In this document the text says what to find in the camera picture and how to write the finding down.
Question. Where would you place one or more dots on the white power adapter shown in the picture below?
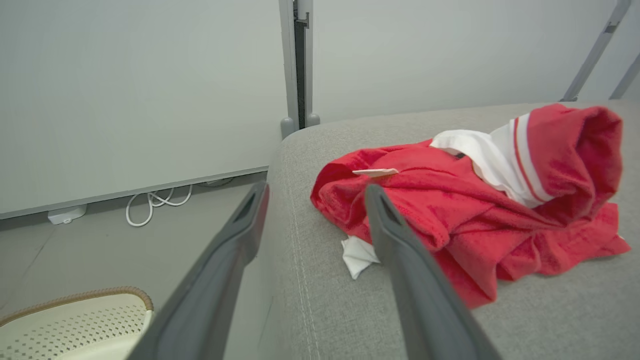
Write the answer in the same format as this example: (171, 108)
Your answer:
(66, 214)

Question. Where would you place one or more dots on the white partition panel behind sofa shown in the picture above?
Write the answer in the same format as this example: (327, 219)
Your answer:
(450, 50)

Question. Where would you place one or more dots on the grey fabric sofa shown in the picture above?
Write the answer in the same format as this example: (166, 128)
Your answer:
(325, 300)

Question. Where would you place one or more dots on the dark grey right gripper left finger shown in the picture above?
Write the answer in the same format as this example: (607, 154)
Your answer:
(200, 295)

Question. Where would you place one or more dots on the wide white partition panel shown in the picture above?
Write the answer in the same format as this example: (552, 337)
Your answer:
(140, 90)

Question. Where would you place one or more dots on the red garment with white stripes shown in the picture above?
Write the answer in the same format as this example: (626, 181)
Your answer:
(450, 210)

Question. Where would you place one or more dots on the grey metal strut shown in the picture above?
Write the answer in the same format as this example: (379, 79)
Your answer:
(627, 75)
(595, 50)

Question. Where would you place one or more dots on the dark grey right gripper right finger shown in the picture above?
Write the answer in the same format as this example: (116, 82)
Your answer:
(425, 300)

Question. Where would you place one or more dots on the white perforated laundry basket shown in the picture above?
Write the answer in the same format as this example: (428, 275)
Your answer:
(75, 325)

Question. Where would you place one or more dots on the short grey partition foot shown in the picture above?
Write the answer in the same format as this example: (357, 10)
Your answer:
(288, 128)
(313, 119)

